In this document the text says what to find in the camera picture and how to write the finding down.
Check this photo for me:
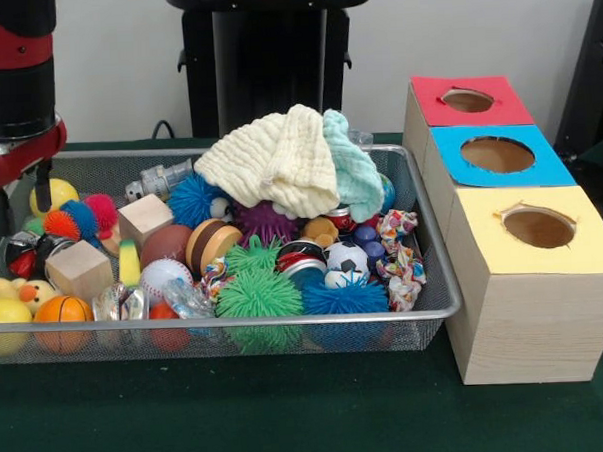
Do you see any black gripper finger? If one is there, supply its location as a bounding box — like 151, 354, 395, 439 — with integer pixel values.
31, 158, 57, 216
0, 184, 18, 236

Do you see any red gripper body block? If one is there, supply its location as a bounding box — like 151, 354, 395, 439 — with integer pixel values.
0, 114, 71, 191

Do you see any cream white waffle cloth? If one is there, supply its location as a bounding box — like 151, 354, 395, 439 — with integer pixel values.
190, 102, 341, 225

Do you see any light blue cloth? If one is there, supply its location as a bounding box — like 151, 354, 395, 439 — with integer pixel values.
320, 105, 386, 225

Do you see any wooden box with three holes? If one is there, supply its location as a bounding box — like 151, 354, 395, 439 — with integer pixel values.
398, 67, 603, 390

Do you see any multicoloured spiky caterpillar toy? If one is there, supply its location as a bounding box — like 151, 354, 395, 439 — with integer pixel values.
22, 192, 119, 245

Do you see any yellow duck plush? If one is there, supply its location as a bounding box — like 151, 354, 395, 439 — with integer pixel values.
0, 273, 64, 315

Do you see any yellow foam ball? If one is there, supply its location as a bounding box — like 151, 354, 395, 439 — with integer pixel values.
0, 296, 36, 356

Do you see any plain wooden cube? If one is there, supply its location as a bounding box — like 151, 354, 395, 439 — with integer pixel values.
117, 192, 176, 248

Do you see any small orange basketball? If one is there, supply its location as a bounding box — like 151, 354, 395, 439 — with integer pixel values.
32, 293, 97, 355

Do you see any toy hamburger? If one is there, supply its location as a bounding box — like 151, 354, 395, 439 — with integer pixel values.
183, 216, 245, 275

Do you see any large green spiky ball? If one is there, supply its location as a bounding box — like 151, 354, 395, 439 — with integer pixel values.
213, 265, 308, 355

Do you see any small soccer ball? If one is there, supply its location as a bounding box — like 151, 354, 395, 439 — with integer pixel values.
322, 239, 371, 289

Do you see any blue spiky ball with eyes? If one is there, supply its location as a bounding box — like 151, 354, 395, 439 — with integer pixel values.
299, 271, 392, 350

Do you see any black upright panel stand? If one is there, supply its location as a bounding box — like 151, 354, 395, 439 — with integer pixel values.
546, 0, 603, 151

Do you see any black cable loop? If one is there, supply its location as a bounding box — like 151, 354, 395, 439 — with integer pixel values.
150, 119, 175, 141

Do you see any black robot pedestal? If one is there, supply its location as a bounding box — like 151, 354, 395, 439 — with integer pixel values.
164, 0, 382, 143

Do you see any shallow wire mesh bin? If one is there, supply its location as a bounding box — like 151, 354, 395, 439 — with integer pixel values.
0, 132, 466, 370

